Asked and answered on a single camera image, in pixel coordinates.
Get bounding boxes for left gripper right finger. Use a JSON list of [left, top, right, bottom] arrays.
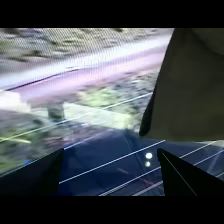
[[156, 148, 224, 197]]

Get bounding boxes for khaki garment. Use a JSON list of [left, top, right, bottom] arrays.
[[138, 27, 224, 142]]

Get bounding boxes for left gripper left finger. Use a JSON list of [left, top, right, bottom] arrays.
[[0, 147, 65, 197]]

